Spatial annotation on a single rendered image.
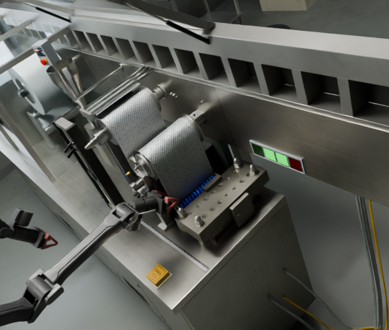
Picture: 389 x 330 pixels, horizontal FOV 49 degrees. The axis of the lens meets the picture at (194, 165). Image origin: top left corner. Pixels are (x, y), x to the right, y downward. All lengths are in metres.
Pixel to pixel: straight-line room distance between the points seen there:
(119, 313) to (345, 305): 1.40
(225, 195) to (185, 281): 0.38
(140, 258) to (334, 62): 1.15
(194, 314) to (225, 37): 1.04
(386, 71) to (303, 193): 2.10
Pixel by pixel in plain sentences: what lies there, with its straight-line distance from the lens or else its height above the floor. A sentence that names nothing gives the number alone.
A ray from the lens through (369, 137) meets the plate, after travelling 1.27.
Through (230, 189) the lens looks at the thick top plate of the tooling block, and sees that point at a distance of 1.77.
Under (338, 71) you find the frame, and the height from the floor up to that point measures 1.60.
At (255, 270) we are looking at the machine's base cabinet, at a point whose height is 0.69.
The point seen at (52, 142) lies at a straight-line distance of 2.60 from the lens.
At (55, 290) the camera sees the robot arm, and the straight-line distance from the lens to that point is 1.52.
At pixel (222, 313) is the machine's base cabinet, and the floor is 0.65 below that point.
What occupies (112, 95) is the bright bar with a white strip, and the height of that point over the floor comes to 1.44.
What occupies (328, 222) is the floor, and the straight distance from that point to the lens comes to 2.92.
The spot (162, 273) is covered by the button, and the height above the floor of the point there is 0.92.
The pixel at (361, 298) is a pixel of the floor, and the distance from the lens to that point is 2.58.
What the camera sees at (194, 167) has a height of 1.13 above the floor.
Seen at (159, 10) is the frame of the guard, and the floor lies 1.81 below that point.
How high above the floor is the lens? 2.20
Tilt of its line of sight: 37 degrees down
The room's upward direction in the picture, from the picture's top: 24 degrees counter-clockwise
